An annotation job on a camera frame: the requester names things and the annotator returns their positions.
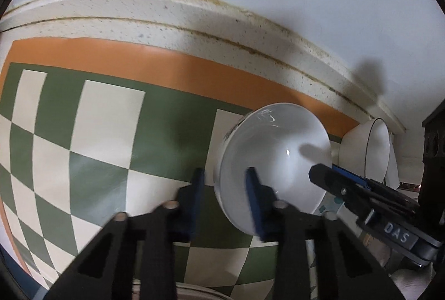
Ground right hand white glove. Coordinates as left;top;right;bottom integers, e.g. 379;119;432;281
374;244;436;299

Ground white plate blue stripes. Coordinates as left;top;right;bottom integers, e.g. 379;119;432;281
132;274;231;300

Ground white bowl floral outside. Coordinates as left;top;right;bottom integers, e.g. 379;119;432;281
213;103;333;236

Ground white bowl dark rim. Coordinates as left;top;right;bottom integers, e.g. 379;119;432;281
339;118;391;183

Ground green checkered table mat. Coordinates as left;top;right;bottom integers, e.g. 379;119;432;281
1;38;356;296

